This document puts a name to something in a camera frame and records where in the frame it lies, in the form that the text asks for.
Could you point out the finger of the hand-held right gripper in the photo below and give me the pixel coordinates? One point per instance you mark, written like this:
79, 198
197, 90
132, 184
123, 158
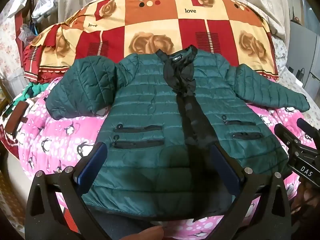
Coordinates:
308, 127
286, 135

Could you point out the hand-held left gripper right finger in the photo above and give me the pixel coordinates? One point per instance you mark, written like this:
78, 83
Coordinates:
218, 156

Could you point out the clear plastic bag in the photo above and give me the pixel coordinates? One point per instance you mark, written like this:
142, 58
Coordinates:
27, 31

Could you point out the green quilted puffer jacket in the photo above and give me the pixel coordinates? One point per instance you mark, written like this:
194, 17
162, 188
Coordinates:
150, 110

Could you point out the pink penguin print blanket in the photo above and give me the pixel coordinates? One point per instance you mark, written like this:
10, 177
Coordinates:
50, 140

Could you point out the person's right hand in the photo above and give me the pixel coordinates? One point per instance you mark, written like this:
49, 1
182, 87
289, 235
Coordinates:
308, 196

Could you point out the person's left hand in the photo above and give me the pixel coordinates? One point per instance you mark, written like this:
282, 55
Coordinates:
151, 233

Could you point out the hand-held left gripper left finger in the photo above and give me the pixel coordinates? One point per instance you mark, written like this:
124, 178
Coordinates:
99, 155

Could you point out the green cloth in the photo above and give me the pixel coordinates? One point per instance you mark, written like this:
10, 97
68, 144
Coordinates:
30, 92

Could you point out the white plastic bag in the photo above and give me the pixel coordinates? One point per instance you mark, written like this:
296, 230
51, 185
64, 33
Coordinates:
46, 3

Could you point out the red orange rose patchwork blanket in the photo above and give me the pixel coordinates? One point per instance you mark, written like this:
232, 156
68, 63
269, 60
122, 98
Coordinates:
150, 22

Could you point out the dark red knitted cloth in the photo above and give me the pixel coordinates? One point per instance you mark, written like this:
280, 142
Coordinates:
8, 138

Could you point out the grey cabinet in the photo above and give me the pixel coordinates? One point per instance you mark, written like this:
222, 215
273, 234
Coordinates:
305, 47

